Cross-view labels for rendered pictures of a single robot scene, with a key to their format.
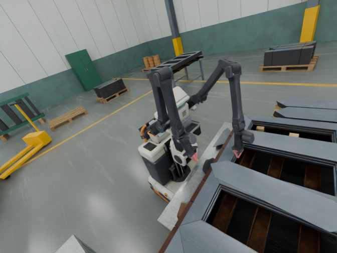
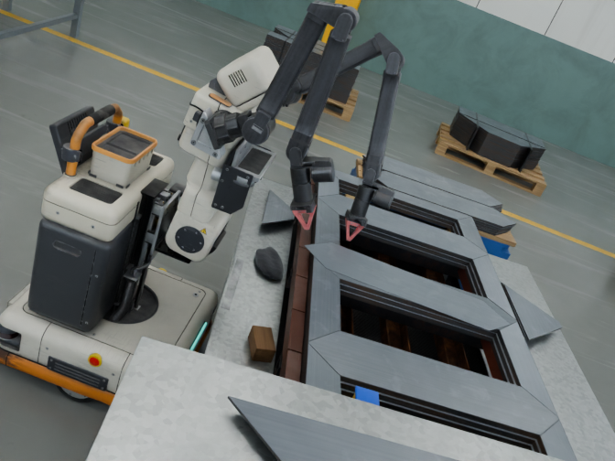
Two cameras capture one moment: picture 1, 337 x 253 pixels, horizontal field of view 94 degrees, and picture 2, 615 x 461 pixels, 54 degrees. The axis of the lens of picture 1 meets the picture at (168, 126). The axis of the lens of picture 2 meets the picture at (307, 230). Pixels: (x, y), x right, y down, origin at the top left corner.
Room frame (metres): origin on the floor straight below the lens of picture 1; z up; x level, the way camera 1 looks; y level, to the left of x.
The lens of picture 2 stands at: (-0.18, 1.21, 1.83)
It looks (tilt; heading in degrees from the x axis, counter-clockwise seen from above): 28 degrees down; 305
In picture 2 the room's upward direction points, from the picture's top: 22 degrees clockwise
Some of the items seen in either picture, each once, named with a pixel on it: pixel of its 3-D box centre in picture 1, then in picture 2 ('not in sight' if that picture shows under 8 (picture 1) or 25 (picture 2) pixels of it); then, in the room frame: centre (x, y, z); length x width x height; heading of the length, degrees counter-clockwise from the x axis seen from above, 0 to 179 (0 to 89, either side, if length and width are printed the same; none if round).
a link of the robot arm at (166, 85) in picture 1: (171, 106); (320, 89); (0.85, -0.05, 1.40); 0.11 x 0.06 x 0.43; 125
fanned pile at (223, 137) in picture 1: (226, 137); (279, 209); (1.23, -0.54, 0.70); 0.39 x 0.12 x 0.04; 133
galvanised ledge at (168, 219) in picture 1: (209, 162); (261, 258); (1.01, -0.26, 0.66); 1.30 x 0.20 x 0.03; 133
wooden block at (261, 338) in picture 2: (183, 212); (261, 343); (0.62, 0.08, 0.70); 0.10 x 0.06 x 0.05; 148
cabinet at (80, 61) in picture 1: (85, 71); not in sight; (9.52, 3.42, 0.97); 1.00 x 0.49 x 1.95; 126
